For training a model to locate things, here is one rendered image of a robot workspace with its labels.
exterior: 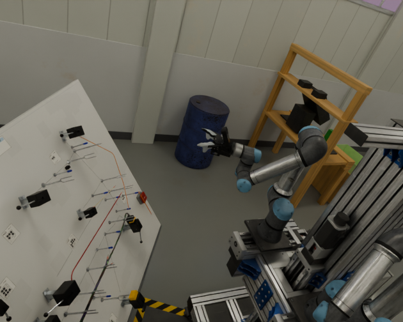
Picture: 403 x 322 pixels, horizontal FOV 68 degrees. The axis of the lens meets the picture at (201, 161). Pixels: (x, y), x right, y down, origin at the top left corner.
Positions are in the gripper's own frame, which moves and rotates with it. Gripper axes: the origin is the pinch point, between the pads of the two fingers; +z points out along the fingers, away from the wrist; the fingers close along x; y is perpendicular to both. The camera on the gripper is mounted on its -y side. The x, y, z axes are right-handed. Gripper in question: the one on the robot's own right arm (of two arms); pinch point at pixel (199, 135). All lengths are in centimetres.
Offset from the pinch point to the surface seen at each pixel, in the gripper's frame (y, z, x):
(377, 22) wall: -18, -206, 361
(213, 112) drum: 98, -14, 183
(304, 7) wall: -16, -88, 304
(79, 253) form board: 25, 35, -69
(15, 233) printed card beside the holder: 2, 51, -79
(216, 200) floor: 176, -49, 118
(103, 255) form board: 37, 27, -61
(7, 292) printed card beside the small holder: 8, 45, -95
